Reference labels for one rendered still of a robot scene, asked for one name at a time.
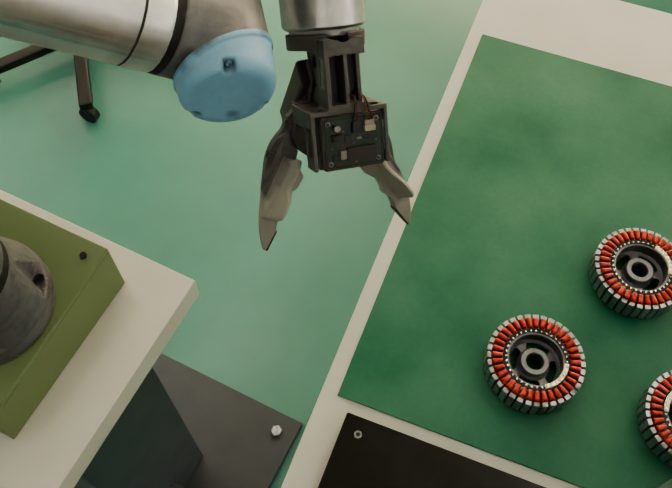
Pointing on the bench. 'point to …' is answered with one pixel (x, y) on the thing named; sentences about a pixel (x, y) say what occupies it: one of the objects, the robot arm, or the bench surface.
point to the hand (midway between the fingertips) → (336, 236)
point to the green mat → (528, 265)
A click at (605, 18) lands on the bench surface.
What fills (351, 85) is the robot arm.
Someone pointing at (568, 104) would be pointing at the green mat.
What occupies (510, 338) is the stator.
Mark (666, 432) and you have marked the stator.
